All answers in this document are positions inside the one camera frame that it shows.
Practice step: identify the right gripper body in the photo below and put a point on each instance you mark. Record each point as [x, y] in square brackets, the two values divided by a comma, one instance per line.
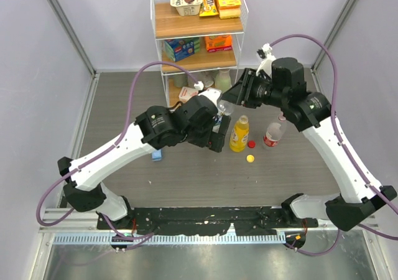
[259, 89]

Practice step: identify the yellow candy bag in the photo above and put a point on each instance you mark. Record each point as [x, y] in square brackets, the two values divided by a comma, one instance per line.
[208, 8]

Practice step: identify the red white card box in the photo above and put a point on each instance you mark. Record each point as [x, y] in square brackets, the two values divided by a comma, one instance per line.
[186, 93]

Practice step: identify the blue toothbrush box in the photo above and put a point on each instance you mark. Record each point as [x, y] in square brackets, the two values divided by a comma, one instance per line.
[157, 155]

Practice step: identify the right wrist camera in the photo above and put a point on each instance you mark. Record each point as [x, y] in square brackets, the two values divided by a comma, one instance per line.
[267, 58]

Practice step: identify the blue green box pack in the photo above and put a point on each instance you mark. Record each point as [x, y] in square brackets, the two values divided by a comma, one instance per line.
[179, 49]

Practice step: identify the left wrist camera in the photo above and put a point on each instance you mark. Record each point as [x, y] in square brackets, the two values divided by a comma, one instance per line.
[213, 94]

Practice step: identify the white cable duct strip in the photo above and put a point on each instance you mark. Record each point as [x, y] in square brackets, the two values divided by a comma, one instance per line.
[110, 238]

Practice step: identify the clear plastic cup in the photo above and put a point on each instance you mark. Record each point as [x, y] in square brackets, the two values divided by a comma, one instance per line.
[191, 80]

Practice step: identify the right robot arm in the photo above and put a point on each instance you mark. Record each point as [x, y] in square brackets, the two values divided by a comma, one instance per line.
[285, 88]

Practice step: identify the small blue-label water bottle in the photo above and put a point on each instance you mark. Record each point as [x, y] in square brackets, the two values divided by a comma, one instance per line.
[225, 108]

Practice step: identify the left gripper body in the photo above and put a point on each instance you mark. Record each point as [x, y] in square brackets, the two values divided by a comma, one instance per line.
[216, 140]

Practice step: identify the yellow bottle cap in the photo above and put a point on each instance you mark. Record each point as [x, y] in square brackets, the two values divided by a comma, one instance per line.
[250, 158]

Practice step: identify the yellow sponge pack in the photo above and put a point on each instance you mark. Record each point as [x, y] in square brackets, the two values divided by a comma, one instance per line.
[229, 9]

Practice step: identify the chocolate pudding cup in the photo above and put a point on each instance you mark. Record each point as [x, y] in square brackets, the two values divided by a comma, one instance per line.
[187, 7]

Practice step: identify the small white bottle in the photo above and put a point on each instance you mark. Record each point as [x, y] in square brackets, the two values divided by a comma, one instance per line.
[207, 79]

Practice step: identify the orange snack box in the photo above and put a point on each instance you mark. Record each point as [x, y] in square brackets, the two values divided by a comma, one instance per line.
[217, 43]

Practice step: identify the red bottle cap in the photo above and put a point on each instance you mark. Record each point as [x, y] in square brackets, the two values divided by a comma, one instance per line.
[251, 144]

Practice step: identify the clear red-label water bottle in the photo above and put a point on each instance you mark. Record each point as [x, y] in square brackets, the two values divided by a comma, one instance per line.
[275, 131]

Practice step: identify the yellow juice bottle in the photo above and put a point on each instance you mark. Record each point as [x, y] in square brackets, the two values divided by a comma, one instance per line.
[239, 135]

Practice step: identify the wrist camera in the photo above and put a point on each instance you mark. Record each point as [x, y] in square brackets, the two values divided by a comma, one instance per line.
[267, 58]
[213, 94]

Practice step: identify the pale green drink bottle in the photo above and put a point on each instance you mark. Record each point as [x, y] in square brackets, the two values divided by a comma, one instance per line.
[223, 80]

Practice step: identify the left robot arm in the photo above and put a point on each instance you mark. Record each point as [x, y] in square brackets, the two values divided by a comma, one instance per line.
[158, 127]

